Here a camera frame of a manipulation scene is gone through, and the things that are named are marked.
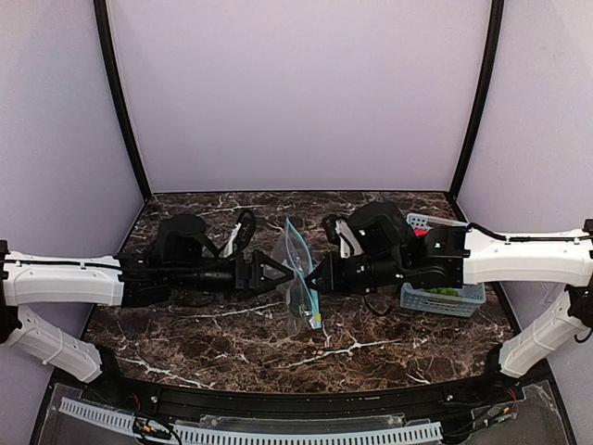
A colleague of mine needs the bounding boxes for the clear zip top bag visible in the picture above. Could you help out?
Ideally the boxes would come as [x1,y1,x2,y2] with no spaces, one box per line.
[271,217,322,335]

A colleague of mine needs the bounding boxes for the green grapes bunch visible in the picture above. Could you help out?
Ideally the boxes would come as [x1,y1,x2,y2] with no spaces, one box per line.
[426,287,460,298]

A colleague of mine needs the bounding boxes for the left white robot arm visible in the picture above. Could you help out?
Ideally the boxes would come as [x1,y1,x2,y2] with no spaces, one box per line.
[1,210,294,384]

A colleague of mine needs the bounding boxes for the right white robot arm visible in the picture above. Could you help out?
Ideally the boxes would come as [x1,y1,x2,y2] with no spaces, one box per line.
[305,201,592,379]

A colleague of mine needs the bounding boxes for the light blue plastic basket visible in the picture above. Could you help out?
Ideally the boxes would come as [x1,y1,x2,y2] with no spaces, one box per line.
[399,212,486,318]

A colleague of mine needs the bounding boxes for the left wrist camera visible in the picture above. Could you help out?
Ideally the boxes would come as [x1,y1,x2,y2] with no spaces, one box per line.
[220,209,257,258]

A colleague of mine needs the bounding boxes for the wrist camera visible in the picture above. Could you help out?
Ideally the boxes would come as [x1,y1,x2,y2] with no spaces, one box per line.
[220,209,257,258]
[322,214,362,259]

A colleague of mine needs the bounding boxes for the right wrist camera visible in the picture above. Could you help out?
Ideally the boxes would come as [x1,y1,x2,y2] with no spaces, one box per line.
[322,214,362,259]

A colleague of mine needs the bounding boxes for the grey slotted cable duct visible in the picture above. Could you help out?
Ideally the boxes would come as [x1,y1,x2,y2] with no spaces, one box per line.
[58,397,443,444]

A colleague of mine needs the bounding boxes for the black front rail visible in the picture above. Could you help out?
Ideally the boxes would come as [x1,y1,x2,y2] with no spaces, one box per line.
[83,375,511,420]

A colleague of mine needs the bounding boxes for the left black frame post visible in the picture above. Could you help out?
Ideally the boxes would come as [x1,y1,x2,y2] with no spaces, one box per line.
[93,0,153,202]

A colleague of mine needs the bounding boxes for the black frame post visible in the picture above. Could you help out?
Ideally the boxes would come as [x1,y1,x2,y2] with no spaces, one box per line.
[447,0,505,204]
[93,0,153,202]

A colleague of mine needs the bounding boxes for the right black frame post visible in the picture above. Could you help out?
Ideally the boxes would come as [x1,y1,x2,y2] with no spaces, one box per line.
[447,0,505,204]

